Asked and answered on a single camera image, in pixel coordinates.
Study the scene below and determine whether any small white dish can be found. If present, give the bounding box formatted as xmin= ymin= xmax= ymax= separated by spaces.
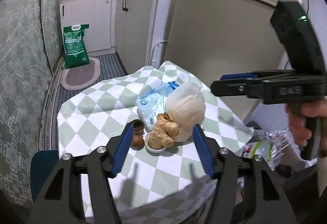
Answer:
xmin=144 ymin=135 xmax=166 ymax=154

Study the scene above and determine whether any blue white plastic packet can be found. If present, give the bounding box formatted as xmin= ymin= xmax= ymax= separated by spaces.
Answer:
xmin=137 ymin=81 xmax=180 ymax=131

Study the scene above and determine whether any ginger root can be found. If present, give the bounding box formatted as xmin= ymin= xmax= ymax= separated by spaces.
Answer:
xmin=149 ymin=112 xmax=180 ymax=149

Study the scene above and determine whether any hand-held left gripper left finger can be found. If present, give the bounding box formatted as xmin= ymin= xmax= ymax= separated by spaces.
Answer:
xmin=27 ymin=123 xmax=136 ymax=224

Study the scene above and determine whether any oval grey floor mat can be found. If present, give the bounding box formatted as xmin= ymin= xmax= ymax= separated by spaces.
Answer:
xmin=60 ymin=58 xmax=101 ymax=90

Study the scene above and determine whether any person's right hand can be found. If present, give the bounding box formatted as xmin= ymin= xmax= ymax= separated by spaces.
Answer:
xmin=286 ymin=98 xmax=327 ymax=158

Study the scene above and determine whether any green white checkered tablecloth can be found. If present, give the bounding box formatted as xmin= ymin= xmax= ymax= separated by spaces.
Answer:
xmin=57 ymin=61 xmax=256 ymax=224

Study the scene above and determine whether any clear plastic bags pile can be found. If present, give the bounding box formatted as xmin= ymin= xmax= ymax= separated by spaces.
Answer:
xmin=241 ymin=129 xmax=293 ymax=171

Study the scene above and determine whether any patterned frosted sliding door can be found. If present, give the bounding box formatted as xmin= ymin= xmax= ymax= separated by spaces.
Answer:
xmin=0 ymin=0 xmax=77 ymax=189

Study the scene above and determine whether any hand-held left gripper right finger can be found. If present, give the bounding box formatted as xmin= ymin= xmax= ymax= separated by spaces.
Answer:
xmin=192 ymin=123 xmax=298 ymax=224

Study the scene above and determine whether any dark blue trash bin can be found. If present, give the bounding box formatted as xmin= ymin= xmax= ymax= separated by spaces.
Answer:
xmin=31 ymin=150 xmax=60 ymax=195

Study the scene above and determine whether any white pipe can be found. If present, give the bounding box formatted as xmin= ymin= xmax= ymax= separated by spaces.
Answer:
xmin=151 ymin=40 xmax=168 ymax=67

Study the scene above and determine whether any white cabinet with black handles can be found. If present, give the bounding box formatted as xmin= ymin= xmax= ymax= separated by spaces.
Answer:
xmin=115 ymin=0 xmax=179 ymax=67

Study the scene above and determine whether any green rice bag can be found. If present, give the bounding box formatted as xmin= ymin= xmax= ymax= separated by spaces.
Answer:
xmin=63 ymin=24 xmax=90 ymax=69

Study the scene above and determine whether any beige refrigerator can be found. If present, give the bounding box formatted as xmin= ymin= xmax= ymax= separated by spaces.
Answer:
xmin=163 ymin=0 xmax=303 ymax=112

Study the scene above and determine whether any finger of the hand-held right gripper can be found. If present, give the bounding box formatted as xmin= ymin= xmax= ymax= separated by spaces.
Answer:
xmin=220 ymin=69 xmax=295 ymax=81
xmin=211 ymin=78 xmax=266 ymax=98

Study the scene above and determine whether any brown fruit shell piece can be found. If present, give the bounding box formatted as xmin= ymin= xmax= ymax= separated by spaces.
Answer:
xmin=131 ymin=135 xmax=145 ymax=149
xmin=128 ymin=119 xmax=144 ymax=135

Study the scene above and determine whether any person's dark clothing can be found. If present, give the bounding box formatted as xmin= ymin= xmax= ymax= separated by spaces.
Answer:
xmin=280 ymin=158 xmax=327 ymax=224

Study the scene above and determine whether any white cabinet under stove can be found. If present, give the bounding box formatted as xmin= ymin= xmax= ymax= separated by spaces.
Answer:
xmin=60 ymin=0 xmax=118 ymax=57

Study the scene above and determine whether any translucent white plastic bag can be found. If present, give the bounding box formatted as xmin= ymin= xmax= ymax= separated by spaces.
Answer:
xmin=165 ymin=82 xmax=206 ymax=143

